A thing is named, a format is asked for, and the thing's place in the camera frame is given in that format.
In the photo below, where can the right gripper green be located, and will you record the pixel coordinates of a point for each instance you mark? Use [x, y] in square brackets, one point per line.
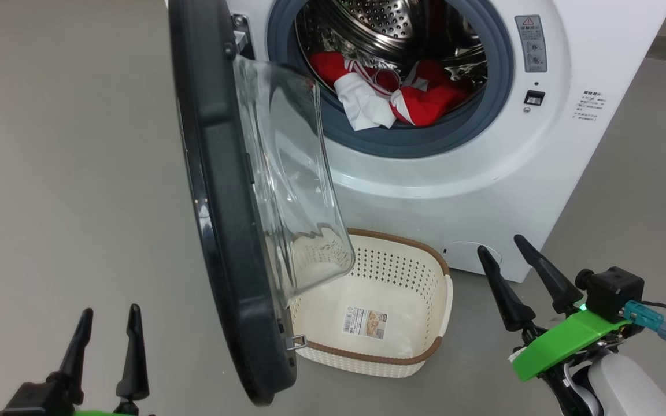
[564, 341]

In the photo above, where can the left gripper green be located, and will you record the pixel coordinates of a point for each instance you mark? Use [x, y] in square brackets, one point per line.
[128, 410]

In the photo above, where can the washing machine door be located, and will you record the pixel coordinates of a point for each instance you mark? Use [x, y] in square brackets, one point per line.
[223, 202]

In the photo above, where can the red sports shorts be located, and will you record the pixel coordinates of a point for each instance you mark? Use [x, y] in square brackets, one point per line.
[437, 101]

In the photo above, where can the red white sports shirt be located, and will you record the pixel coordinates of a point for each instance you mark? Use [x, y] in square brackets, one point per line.
[362, 104]

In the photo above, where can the cream perforated laundry basket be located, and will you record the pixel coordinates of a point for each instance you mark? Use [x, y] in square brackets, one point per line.
[391, 289]

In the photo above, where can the white front-load washing machine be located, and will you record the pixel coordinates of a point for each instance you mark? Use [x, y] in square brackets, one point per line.
[425, 190]

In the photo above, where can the grey warning sticker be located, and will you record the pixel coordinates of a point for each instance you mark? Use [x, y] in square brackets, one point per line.
[531, 43]

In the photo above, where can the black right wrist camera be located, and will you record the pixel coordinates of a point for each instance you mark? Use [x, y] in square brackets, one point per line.
[613, 292]

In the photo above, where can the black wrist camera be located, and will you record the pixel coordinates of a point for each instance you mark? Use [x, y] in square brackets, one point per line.
[613, 292]
[35, 401]

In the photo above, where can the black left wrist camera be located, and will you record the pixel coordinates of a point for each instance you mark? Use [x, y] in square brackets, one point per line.
[35, 401]

